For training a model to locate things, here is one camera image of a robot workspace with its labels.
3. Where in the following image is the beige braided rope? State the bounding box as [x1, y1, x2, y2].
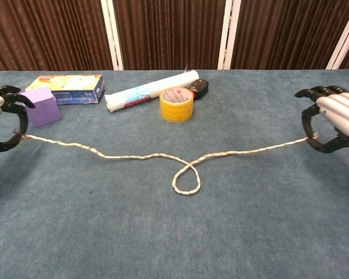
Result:
[13, 130, 319, 196]

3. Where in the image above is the yellow packing tape roll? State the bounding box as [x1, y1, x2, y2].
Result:
[159, 87, 194, 123]

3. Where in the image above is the purple foam cube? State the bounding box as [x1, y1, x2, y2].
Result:
[20, 86, 63, 128]

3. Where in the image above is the yellow blue cardboard box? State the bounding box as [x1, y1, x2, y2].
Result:
[25, 74, 106, 105]

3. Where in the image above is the white rolled plastic sheet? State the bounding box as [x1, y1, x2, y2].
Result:
[104, 69, 201, 113]

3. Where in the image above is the white screen frame post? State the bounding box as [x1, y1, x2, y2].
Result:
[100, 0, 125, 71]
[217, 0, 241, 70]
[325, 5, 349, 70]

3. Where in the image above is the blue carpet table mat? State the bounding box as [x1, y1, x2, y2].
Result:
[0, 69, 349, 279]

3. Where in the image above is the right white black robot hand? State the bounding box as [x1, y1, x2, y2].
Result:
[294, 85, 349, 154]

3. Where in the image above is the black red small device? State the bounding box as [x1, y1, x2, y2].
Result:
[187, 78, 209, 101]

